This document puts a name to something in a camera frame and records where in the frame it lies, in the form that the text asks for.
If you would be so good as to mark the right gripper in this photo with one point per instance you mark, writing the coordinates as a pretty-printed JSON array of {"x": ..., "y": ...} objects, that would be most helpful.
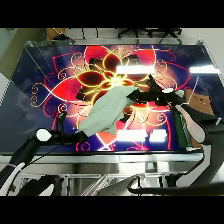
[{"x": 139, "y": 95}]

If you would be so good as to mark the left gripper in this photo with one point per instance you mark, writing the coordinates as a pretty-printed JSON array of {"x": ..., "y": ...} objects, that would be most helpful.
[{"x": 80, "y": 137}]

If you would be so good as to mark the pale green garment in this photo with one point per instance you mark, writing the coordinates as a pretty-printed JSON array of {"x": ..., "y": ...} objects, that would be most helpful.
[{"x": 106, "y": 111}]

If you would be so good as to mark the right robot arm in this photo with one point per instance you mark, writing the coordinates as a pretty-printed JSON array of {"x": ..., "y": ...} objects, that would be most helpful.
[{"x": 193, "y": 128}]

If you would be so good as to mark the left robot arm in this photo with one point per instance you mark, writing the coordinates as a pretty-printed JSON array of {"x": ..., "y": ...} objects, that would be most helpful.
[{"x": 25, "y": 150}]

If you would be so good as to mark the dark green garment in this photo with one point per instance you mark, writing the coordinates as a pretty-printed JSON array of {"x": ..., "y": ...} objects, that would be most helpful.
[{"x": 180, "y": 131}]

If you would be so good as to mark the brown garment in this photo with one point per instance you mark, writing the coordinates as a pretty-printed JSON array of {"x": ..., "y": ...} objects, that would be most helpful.
[{"x": 200, "y": 100}]

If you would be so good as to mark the black office chair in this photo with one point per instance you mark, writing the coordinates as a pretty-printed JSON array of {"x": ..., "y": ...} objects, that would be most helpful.
[
  {"x": 132, "y": 32},
  {"x": 166, "y": 31}
]

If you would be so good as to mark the silver frame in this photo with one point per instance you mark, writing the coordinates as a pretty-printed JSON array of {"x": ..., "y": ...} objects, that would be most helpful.
[{"x": 110, "y": 166}]

